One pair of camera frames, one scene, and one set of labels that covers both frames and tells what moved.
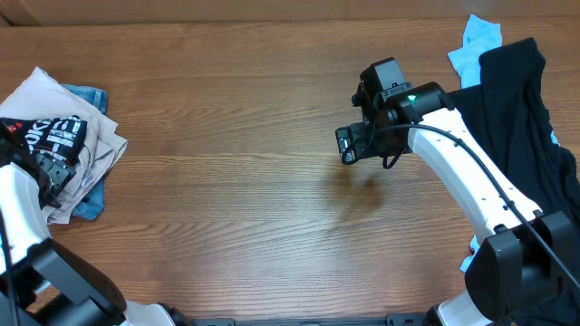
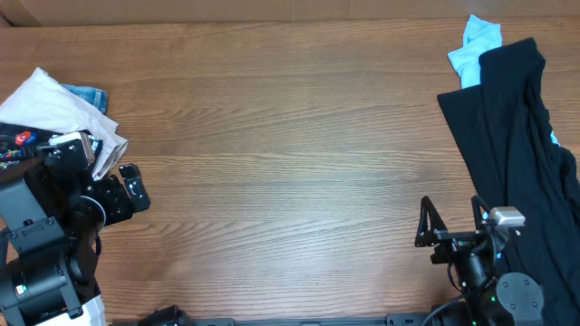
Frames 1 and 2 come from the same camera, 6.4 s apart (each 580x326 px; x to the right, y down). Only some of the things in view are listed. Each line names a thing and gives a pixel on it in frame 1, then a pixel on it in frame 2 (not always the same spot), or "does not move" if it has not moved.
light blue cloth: (480, 35) does not move
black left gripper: (59, 173) to (120, 206)
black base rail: (401, 319) does not move
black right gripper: (363, 149) to (457, 242)
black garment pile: (508, 110) does not move
